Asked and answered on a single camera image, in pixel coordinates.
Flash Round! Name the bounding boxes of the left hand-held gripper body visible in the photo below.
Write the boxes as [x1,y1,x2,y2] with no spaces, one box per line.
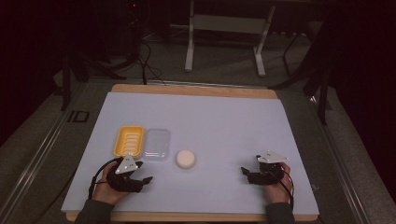
[106,153,145,194]

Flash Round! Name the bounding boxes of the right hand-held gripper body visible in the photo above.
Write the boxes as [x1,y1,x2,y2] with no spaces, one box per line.
[247,150,290,187]

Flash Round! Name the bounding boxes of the yellow soap dish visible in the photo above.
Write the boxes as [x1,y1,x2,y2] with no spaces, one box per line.
[113,125,146,159]

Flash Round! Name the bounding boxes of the clear plastic lid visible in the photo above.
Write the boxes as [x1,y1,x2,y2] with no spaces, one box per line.
[142,128,172,163]

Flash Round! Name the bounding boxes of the round white soap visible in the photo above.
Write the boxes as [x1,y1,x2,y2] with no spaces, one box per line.
[176,149,197,170]

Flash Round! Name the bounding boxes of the person's right hand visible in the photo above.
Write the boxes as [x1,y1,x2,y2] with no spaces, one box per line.
[263,162,294,205]

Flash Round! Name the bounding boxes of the person's left hand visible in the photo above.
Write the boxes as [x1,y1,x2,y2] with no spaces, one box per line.
[92,161,133,205]

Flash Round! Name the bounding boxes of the pale blue table mat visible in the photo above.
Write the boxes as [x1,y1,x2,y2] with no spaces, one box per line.
[60,91,320,217]

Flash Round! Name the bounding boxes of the white table board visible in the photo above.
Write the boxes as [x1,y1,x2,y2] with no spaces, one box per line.
[64,83,319,223]

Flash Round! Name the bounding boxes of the black metal stand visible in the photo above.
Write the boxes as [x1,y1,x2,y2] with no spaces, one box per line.
[59,46,129,112]

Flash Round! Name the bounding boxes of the white metal stand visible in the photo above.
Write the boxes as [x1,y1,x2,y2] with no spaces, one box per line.
[184,0,277,78]

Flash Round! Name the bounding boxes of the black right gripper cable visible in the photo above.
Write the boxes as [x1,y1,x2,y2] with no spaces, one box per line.
[270,169,296,210]

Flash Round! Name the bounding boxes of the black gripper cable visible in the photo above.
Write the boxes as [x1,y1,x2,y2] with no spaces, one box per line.
[270,169,296,210]
[88,157,124,201]

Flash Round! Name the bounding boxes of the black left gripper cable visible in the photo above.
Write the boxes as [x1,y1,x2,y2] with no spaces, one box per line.
[88,157,124,201]

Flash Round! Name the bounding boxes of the metal floor rail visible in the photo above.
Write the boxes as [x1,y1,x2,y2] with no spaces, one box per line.
[0,83,88,224]
[307,96,372,224]

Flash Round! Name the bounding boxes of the black floor bracket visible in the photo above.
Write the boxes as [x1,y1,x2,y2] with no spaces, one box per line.
[67,109,91,123]

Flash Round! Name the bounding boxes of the black frame stand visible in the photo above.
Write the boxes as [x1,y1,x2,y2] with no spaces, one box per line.
[269,18,334,126]

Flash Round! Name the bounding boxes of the black floor cables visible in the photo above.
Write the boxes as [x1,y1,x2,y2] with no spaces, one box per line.
[136,40,168,87]

